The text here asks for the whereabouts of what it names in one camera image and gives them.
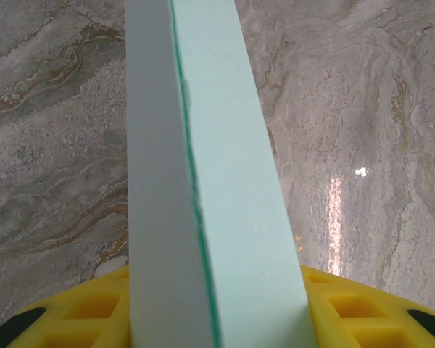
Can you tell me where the light blue paper box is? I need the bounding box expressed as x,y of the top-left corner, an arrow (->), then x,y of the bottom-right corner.
125,0 -> 315,348

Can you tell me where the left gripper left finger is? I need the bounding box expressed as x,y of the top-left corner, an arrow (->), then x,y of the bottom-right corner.
0,264 -> 131,348

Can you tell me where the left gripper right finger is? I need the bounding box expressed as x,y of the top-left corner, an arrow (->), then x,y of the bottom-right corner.
299,264 -> 435,348

